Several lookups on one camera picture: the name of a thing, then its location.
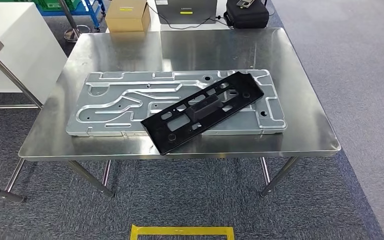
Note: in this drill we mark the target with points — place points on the black plastic panel part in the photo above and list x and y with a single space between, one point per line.
205 109

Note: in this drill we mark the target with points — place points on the stainless steel workbench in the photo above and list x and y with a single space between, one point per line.
212 49

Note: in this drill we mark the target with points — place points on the grey stamped metal plate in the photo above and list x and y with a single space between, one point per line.
112 96

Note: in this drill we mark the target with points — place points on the yellow floor tape square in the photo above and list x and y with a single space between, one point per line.
182 229

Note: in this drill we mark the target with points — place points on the grey laptop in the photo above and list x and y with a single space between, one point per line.
185 6

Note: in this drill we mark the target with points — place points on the black carrying bag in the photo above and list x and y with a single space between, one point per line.
246 18

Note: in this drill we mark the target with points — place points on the cardboard box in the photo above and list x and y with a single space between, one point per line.
125 20

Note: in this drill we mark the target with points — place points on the small grey device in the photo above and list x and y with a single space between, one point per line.
246 3

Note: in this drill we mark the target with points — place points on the chrome stanchion pole with base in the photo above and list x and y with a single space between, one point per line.
76 33

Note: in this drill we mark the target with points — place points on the blue metal cart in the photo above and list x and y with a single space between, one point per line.
94 10

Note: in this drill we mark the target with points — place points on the green plastic crate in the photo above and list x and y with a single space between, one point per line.
56 4

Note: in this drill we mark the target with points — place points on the white cabinet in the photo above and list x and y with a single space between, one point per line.
23 43

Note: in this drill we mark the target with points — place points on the steel frame side table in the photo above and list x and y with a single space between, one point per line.
16 82

